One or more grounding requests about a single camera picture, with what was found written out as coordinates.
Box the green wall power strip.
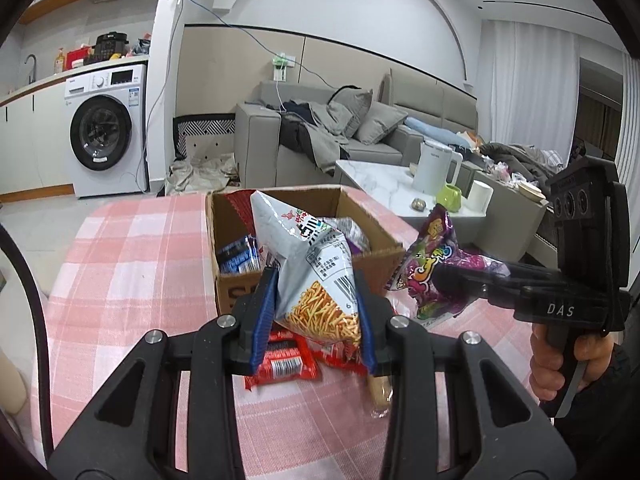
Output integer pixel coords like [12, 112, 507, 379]
[270, 54, 293, 81]

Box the brown cardboard box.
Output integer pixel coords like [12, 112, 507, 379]
[205, 185, 407, 318]

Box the crumpled beige floor sheet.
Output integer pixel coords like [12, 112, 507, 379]
[165, 155, 238, 196]

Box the dark clothes pile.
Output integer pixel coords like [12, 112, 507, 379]
[279, 102, 351, 171]

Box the white washing machine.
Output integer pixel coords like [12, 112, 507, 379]
[64, 63, 150, 198]

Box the white fries snack bag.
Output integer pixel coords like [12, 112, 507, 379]
[249, 190, 363, 356]

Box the person's right hand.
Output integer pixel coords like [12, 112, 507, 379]
[529, 322, 618, 406]

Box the grey blanket pile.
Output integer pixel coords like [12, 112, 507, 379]
[480, 142, 566, 181]

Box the white sheer curtain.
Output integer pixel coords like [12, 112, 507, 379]
[482, 20, 581, 153]

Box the white marble coffee table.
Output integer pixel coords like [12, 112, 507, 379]
[334, 159, 488, 233]

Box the purple snack bag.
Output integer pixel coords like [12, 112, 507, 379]
[385, 204, 511, 323]

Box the black curved cable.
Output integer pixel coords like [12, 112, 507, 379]
[0, 227, 53, 461]

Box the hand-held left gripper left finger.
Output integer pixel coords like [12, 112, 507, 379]
[47, 266, 281, 480]

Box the pale blue pillow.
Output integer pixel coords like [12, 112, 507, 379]
[404, 117, 473, 148]

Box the grey sofa cushion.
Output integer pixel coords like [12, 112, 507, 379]
[327, 89, 373, 137]
[352, 102, 408, 145]

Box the patterned pet fence panel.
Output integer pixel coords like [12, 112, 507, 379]
[171, 114, 236, 161]

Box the white paper roll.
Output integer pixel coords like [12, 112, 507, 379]
[467, 180, 494, 211]

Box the beige bin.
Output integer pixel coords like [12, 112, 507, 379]
[0, 350, 28, 413]

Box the pink plaid tablecloth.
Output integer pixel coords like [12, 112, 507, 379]
[30, 191, 556, 480]

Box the beige bowl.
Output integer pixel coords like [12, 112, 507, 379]
[517, 182, 547, 203]

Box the white electric kettle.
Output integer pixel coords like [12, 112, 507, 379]
[414, 141, 463, 195]

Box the person's right forearm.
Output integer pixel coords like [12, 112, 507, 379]
[552, 350, 638, 480]

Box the silver clear snack bag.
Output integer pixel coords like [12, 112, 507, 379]
[320, 216, 372, 256]

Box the grey sofa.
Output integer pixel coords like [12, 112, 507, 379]
[235, 69, 481, 191]

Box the black pressure cooker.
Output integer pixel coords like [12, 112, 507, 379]
[92, 32, 130, 63]

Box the red snack wrapper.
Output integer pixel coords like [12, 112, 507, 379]
[300, 337, 371, 377]

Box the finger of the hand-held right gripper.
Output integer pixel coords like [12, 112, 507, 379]
[431, 264, 522, 320]
[492, 260, 561, 286]

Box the blue snack packet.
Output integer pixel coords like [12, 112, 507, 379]
[216, 235, 263, 275]

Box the red and black snack packet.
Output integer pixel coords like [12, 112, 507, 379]
[244, 327, 321, 392]

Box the green cup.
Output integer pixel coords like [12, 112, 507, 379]
[435, 183, 463, 213]

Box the white kitchen counter cabinet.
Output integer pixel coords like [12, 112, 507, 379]
[0, 67, 76, 198]

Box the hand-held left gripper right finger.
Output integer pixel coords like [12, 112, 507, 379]
[352, 270, 576, 480]

